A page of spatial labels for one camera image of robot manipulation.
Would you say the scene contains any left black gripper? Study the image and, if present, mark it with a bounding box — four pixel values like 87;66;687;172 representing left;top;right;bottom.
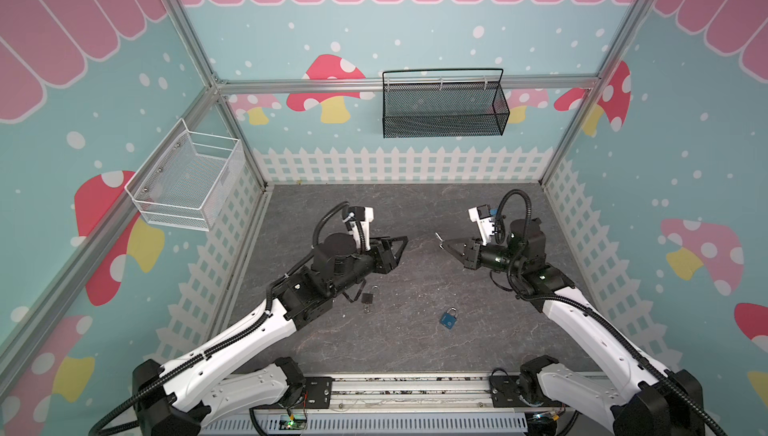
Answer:
329;236;409;298

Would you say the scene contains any blue padlock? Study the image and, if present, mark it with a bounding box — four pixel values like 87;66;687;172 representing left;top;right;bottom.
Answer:
439;307;458;330

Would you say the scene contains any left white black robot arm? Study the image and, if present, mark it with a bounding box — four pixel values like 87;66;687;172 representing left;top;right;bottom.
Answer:
132;233;408;435

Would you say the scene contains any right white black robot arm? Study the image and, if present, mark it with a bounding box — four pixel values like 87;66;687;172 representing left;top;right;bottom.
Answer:
440;219;708;435

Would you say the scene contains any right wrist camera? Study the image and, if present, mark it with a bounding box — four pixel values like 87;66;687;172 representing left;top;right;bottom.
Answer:
468;205;496;245

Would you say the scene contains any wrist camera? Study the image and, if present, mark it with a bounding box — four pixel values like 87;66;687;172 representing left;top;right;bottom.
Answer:
342;206;374;253
468;205;496;245

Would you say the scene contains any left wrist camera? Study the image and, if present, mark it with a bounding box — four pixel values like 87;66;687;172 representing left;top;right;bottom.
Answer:
342;206;374;253

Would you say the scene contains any right black corrugated cable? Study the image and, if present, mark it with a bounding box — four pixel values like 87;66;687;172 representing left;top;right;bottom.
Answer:
488;188;728;436

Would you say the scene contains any black corrugated cable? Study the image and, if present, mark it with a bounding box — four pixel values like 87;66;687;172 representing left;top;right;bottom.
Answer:
488;188;728;436
88;200;352;436

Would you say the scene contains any black mesh wall basket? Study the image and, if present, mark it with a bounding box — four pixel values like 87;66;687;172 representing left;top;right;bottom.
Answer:
381;68;510;139

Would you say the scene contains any left black corrugated cable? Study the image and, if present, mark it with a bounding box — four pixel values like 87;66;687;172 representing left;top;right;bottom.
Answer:
88;200;352;436

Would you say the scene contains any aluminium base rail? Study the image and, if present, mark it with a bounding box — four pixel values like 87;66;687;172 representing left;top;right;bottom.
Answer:
201;372;608;435

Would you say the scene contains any white vented cable duct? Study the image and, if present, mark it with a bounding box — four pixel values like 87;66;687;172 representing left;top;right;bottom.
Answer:
239;414;529;436

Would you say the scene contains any white mesh wall basket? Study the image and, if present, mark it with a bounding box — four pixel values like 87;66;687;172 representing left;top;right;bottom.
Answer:
125;119;245;232

